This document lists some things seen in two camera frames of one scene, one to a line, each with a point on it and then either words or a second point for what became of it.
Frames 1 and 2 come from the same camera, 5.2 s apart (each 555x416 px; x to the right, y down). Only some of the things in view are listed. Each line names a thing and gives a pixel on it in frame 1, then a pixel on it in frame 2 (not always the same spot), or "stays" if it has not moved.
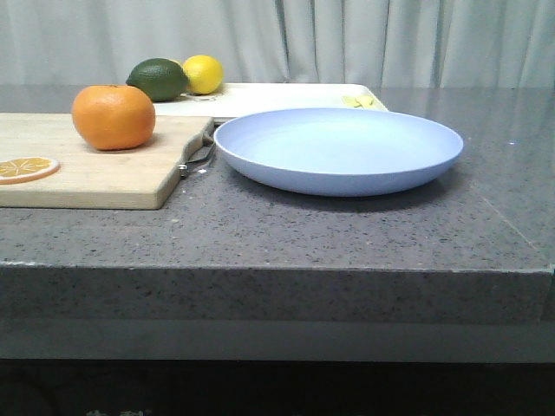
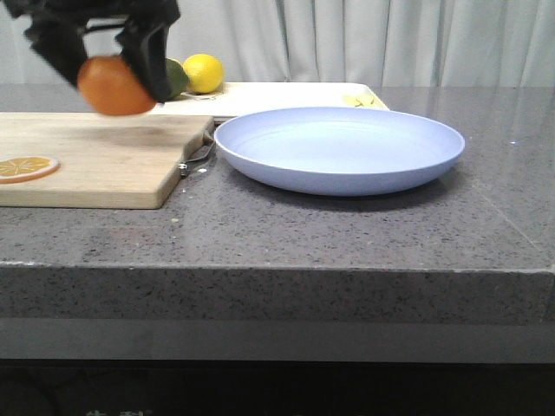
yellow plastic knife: (363, 101) stays
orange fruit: (114, 117) → (108, 86)
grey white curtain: (436, 43) stays
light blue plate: (338, 152) stays
